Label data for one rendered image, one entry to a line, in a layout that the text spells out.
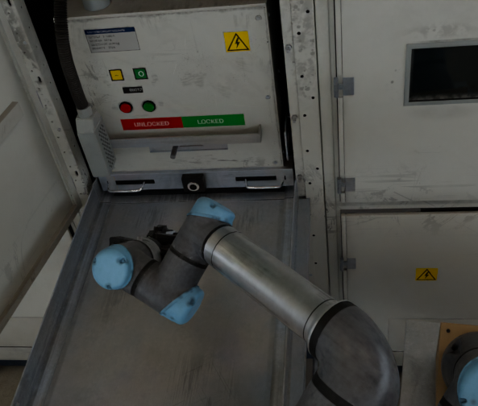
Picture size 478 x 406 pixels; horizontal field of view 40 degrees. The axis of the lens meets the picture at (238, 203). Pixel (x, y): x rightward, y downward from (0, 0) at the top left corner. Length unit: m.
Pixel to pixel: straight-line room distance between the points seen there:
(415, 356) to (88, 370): 0.73
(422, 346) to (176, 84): 0.84
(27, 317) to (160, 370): 1.00
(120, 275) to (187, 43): 0.63
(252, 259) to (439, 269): 1.02
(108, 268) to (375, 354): 0.49
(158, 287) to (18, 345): 1.47
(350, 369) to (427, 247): 1.04
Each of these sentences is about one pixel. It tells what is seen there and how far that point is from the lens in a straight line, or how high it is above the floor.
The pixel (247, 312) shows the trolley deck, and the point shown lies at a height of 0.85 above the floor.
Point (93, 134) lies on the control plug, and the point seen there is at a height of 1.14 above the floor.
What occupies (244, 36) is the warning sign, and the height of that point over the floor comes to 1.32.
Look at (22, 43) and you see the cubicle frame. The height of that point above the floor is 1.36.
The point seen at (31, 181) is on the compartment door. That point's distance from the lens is 1.76.
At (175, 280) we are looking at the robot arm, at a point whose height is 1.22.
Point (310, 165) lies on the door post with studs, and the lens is 1.71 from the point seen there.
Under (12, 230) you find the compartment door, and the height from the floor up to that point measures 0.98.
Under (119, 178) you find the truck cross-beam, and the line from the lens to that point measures 1.86.
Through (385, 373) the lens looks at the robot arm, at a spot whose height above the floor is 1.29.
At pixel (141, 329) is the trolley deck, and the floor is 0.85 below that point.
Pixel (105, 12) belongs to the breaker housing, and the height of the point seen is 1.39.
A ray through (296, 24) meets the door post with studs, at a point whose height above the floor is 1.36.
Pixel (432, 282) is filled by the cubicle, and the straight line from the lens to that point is 2.03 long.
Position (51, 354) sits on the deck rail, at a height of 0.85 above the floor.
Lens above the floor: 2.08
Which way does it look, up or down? 43 degrees down
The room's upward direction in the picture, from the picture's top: 10 degrees counter-clockwise
